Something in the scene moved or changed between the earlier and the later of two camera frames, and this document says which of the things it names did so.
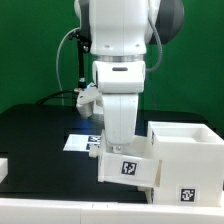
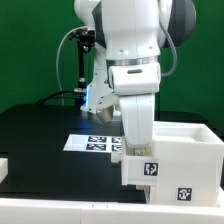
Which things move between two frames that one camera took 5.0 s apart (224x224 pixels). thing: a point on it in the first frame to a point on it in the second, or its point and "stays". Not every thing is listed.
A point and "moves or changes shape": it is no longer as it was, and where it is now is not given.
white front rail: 51,211 stays
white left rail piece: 4,168 stays
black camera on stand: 84,46 stays
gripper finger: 117,148 to 139,151
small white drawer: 138,164 moves or changes shape
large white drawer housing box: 192,163 stays
